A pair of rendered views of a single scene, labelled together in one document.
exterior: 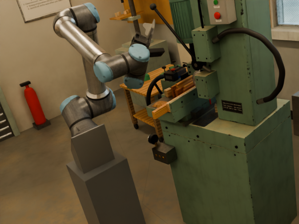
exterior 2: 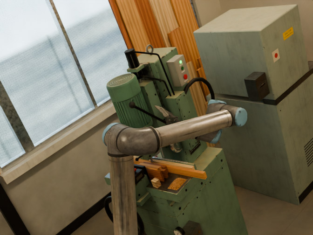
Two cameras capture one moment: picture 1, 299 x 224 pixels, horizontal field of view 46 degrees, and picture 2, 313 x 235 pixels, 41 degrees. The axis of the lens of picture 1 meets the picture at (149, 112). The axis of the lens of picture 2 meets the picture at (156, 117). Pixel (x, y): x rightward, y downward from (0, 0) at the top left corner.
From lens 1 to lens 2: 2.77 m
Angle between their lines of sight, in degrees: 84
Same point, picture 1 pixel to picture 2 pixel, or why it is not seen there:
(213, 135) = (209, 168)
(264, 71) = not seen: hidden behind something
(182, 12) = (142, 100)
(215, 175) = (217, 203)
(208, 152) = (209, 189)
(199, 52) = (184, 111)
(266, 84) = not seen: hidden behind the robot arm
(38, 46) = not seen: outside the picture
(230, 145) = (218, 163)
